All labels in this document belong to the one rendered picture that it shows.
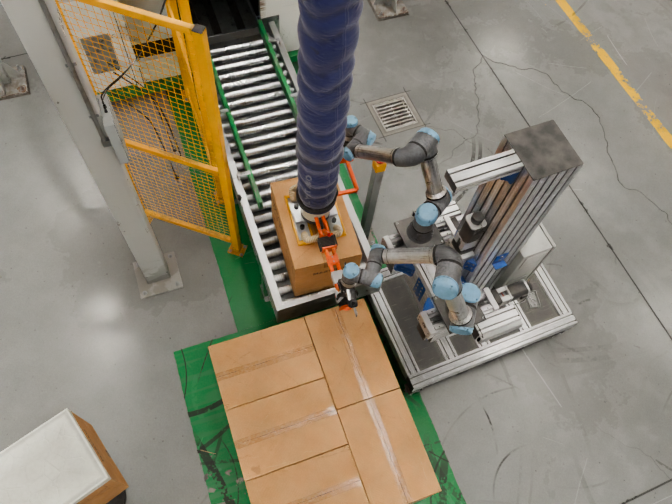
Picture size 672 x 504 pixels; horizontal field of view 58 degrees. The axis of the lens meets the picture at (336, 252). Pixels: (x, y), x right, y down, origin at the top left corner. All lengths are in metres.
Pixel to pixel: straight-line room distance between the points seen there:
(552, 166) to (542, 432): 2.23
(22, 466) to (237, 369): 1.18
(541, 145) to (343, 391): 1.79
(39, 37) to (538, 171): 2.02
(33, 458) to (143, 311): 1.52
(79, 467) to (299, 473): 1.12
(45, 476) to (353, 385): 1.64
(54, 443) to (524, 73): 4.74
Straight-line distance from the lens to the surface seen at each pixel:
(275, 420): 3.55
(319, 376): 3.61
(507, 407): 4.36
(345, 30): 2.31
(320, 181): 3.06
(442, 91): 5.57
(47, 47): 2.71
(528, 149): 2.68
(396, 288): 4.22
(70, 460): 3.20
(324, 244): 3.30
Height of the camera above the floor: 4.02
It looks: 63 degrees down
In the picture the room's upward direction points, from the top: 8 degrees clockwise
